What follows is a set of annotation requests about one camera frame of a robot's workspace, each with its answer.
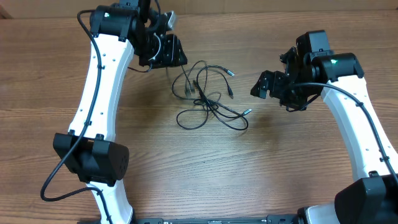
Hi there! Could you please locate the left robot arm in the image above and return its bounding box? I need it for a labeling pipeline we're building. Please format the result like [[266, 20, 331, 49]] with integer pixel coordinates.
[[53, 1, 187, 223]]

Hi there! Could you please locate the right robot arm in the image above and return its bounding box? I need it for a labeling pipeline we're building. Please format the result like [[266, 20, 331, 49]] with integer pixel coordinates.
[[251, 30, 397, 224]]

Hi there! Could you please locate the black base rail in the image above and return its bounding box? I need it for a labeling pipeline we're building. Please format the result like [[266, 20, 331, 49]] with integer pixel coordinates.
[[130, 214, 305, 224]]

